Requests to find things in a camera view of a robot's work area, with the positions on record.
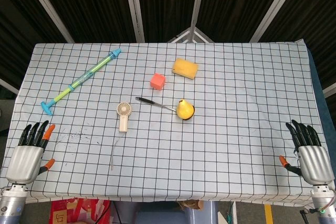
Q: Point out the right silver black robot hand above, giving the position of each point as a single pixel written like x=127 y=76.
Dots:
x=315 y=163

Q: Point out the cream handheld mini fan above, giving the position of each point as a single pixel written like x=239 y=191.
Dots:
x=123 y=121

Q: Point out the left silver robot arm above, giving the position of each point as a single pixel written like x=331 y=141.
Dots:
x=11 y=205

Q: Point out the yellow pear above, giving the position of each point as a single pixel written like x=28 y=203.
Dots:
x=184 y=110

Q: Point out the white aluminium frame rail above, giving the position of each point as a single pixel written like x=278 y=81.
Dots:
x=330 y=90
x=9 y=86

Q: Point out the white black grid tablecloth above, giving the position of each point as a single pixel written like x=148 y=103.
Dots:
x=223 y=142

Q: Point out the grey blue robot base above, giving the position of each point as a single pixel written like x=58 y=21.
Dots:
x=162 y=214

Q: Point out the brown cardboard piece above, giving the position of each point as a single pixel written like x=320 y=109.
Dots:
x=191 y=204

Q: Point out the red patterned box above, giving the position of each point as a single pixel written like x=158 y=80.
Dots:
x=76 y=212

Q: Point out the blue green water pump toy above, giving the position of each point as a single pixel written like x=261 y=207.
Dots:
x=84 y=77

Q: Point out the pink foam cube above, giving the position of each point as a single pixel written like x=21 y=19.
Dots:
x=157 y=81

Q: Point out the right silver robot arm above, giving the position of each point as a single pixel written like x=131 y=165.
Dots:
x=325 y=205

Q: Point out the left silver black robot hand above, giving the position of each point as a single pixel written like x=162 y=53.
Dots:
x=25 y=161

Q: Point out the yellow sponge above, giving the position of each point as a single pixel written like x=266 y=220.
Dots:
x=185 y=68

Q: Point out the white triangular frame brace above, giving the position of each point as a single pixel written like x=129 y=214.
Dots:
x=191 y=33

